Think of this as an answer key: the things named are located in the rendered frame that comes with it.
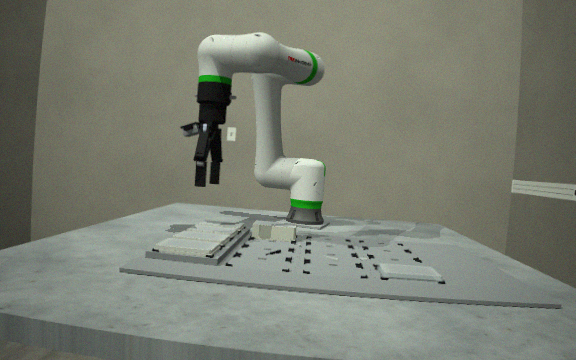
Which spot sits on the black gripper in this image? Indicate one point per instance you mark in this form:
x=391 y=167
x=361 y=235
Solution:
x=213 y=115

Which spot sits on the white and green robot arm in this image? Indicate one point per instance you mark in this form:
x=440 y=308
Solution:
x=272 y=66

